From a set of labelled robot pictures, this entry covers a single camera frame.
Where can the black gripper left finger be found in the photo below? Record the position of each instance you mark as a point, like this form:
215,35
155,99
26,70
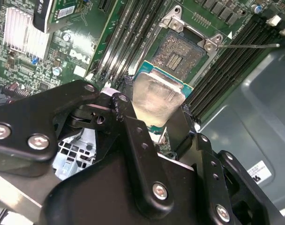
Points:
39,110

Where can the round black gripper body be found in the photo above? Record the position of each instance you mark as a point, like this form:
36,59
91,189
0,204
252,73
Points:
98,199

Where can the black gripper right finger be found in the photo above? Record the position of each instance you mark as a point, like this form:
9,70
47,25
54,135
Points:
214,189

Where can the silver topped green CPU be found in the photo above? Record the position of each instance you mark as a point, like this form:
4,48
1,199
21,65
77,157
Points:
156,98

